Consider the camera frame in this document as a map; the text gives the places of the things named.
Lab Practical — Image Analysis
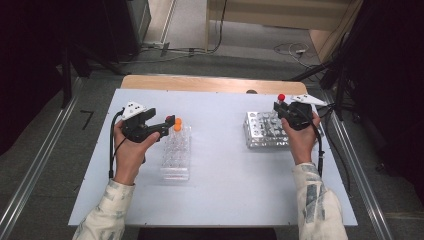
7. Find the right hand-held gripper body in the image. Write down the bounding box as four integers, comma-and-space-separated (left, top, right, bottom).
285, 93, 330, 132

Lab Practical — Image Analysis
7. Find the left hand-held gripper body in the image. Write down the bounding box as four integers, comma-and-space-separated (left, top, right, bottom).
120, 100, 160, 144

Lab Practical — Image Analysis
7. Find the clear acrylic tube rack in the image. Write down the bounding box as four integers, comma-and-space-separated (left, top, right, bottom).
160, 123, 193, 182

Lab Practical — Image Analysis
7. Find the metal tube rack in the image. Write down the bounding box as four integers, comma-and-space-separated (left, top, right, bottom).
242, 110, 325, 150

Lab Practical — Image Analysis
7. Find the person's right hand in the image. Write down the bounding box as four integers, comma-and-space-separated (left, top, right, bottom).
280, 112, 322, 165

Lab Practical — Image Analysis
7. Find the person's left hand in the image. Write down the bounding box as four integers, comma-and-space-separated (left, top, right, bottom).
113, 119, 161, 186

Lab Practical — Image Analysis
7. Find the black metal stand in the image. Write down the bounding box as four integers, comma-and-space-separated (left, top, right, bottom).
289, 31, 356, 122
59, 41, 129, 110

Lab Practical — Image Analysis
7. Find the light wooden desk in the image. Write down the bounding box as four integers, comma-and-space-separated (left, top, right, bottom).
204, 0, 364, 64

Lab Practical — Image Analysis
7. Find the black curtain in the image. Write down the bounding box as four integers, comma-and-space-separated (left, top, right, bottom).
0, 0, 113, 156
343, 0, 424, 204

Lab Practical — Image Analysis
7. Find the black cabinet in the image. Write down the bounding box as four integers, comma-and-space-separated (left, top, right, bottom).
99, 0, 153, 64

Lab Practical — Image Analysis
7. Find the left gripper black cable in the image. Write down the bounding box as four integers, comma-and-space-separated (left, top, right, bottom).
108, 109, 129, 180

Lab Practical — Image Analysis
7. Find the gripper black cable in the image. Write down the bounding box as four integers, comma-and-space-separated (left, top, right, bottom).
311, 102, 353, 198
108, 109, 129, 180

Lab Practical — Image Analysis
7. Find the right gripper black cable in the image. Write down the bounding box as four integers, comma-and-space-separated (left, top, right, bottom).
311, 102, 353, 198

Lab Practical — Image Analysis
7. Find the white floor cable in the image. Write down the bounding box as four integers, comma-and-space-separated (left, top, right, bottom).
273, 42, 313, 68

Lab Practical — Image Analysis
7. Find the grey floor cable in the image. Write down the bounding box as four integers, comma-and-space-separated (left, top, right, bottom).
119, 40, 208, 65

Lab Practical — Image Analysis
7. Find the black hanging cable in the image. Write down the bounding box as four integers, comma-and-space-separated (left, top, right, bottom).
212, 0, 230, 54

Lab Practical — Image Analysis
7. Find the aluminium floor rail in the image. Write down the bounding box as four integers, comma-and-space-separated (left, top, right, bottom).
320, 89, 395, 240
0, 76, 83, 240

